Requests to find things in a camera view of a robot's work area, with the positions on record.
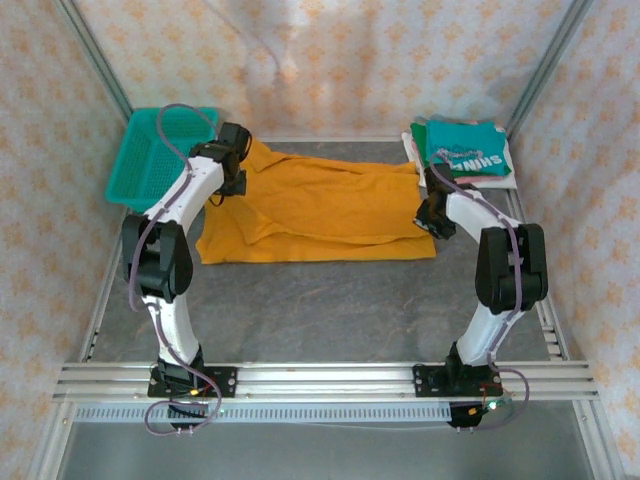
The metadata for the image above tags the orange t-shirt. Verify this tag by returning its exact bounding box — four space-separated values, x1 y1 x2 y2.
194 134 437 265

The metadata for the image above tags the stack of folded clothes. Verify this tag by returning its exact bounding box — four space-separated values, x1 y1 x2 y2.
402 130 519 190

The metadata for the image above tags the green folded t-shirt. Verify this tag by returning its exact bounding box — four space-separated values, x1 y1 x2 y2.
410 122 516 182

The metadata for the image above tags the teal printed t-shirt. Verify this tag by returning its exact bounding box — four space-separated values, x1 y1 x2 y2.
424 119 512 176

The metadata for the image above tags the teal plastic basket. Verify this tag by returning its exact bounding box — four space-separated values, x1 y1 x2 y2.
103 105 220 212

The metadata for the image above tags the patterned fabric backdrop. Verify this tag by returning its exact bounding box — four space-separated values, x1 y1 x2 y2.
0 0 640 480

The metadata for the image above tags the aluminium table side rail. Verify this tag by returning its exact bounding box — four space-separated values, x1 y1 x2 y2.
504 189 571 362
79 214 129 364

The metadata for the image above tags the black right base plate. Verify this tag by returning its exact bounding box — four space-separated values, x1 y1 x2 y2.
412 363 504 399

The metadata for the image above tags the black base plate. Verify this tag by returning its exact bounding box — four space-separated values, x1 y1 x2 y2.
147 366 239 400
412 363 504 399

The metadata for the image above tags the aluminium frame post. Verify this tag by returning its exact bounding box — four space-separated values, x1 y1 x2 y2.
54 0 136 121
505 0 594 141

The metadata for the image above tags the aluminium mounting rail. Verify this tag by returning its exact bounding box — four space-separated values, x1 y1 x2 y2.
52 362 601 404

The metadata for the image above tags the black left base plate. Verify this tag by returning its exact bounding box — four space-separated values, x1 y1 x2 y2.
147 366 239 400

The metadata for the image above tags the slotted grey cable duct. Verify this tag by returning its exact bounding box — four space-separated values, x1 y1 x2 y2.
73 403 454 424

